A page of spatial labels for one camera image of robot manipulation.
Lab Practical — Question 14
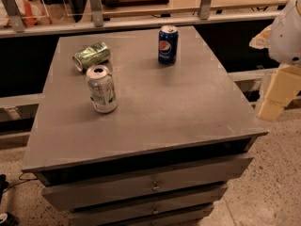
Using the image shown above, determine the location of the middle grey drawer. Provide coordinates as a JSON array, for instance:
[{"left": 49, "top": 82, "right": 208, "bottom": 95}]
[{"left": 70, "top": 184, "right": 228, "bottom": 226}]

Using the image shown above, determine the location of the top grey drawer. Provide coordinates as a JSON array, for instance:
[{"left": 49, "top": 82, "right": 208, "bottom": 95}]
[{"left": 42, "top": 153, "right": 252, "bottom": 211}]

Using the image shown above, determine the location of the orange white bag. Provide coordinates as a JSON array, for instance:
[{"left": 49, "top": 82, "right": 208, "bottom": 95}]
[{"left": 0, "top": 0, "right": 52, "bottom": 27}]

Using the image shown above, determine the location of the metal railing shelf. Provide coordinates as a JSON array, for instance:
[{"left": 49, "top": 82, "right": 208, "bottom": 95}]
[{"left": 0, "top": 0, "right": 290, "bottom": 38}]

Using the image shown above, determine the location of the bottom grey drawer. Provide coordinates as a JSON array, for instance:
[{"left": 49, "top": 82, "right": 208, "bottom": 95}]
[{"left": 103, "top": 203, "right": 214, "bottom": 226}]

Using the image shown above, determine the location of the grey drawer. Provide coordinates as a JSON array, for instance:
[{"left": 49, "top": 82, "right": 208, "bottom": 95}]
[
  {"left": 42, "top": 153, "right": 252, "bottom": 211},
  {"left": 70, "top": 184, "right": 228, "bottom": 226},
  {"left": 103, "top": 203, "right": 214, "bottom": 226}
]

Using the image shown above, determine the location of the black floor cable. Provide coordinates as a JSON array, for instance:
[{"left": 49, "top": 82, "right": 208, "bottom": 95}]
[{"left": 0, "top": 172, "right": 39, "bottom": 202}]

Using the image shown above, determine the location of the crushed green can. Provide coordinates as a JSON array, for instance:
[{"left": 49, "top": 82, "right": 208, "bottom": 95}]
[{"left": 72, "top": 41, "right": 110, "bottom": 72}]

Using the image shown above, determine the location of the grey drawer cabinet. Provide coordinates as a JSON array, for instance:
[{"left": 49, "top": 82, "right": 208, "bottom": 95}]
[{"left": 23, "top": 26, "right": 265, "bottom": 215}]

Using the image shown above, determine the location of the white 7up can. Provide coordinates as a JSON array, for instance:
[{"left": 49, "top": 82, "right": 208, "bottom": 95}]
[{"left": 87, "top": 65, "right": 117, "bottom": 113}]

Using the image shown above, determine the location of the blue pepsi can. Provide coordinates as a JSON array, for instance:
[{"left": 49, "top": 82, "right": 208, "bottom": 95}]
[{"left": 158, "top": 25, "right": 179, "bottom": 65}]

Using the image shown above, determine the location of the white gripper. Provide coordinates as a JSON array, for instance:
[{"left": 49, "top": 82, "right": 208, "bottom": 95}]
[{"left": 249, "top": 0, "right": 301, "bottom": 121}]

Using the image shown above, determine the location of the can on floor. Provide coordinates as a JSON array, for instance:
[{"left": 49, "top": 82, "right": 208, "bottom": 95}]
[{"left": 0, "top": 212, "right": 19, "bottom": 226}]

